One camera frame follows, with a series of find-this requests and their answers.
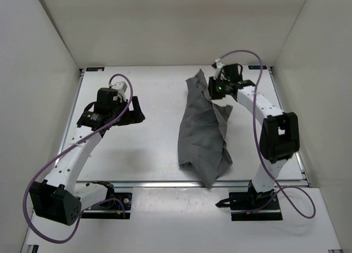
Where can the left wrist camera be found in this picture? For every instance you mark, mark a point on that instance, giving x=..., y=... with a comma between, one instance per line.
x=121, y=87

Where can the grey pleated skirt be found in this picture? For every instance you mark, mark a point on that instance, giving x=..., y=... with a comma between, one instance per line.
x=202, y=133

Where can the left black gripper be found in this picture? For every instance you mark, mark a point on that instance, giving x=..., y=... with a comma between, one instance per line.
x=136, y=115

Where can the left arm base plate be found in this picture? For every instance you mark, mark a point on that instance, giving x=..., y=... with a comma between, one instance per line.
x=112, y=209

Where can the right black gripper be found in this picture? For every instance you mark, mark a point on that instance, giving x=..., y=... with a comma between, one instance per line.
x=211, y=82

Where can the blue table label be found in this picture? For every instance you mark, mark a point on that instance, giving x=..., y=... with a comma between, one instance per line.
x=257, y=67
x=95, y=69

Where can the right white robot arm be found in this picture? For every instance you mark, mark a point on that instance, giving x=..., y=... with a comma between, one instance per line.
x=279, y=137

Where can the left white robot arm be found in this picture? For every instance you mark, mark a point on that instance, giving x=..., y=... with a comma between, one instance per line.
x=55, y=198

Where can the right blue table label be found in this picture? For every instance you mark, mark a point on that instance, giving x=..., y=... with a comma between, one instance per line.
x=257, y=67

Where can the left blue table label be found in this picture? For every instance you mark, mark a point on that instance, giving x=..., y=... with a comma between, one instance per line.
x=95, y=69

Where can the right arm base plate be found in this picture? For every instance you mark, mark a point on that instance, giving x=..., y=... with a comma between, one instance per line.
x=244, y=209

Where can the aluminium table front rail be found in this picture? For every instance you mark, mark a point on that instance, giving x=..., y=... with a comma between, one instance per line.
x=177, y=184

